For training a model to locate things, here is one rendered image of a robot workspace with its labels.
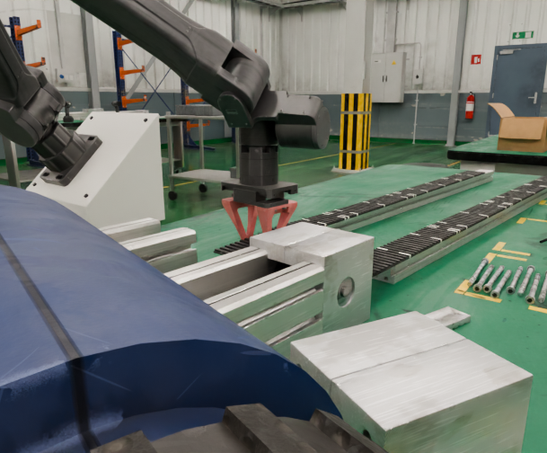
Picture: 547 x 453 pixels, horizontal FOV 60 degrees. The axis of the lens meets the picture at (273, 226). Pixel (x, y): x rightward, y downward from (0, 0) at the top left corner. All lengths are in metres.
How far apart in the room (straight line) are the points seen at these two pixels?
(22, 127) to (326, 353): 0.73
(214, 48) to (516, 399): 0.49
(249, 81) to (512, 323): 0.41
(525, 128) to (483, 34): 9.24
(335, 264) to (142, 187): 0.56
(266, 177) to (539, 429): 0.44
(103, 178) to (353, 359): 0.71
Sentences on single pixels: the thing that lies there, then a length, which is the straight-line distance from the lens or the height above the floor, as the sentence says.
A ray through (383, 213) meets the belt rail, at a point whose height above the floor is 0.79.
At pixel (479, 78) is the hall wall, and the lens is 11.64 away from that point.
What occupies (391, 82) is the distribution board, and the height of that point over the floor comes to 1.41.
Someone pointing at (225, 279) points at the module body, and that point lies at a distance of 0.46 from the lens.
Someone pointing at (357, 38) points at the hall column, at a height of 1.81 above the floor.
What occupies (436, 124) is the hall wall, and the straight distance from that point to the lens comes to 11.86.
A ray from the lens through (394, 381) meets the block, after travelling 0.27.
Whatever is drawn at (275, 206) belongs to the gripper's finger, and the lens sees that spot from 0.66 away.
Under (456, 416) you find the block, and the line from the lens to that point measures 0.27.
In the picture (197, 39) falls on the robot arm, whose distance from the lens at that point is 0.62.
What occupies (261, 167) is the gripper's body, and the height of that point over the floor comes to 0.92.
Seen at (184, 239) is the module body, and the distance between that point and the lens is 0.57.
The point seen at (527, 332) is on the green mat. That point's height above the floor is 0.78.
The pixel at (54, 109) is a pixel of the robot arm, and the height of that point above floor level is 1.00.
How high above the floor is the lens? 1.02
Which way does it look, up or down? 15 degrees down
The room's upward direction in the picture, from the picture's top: straight up
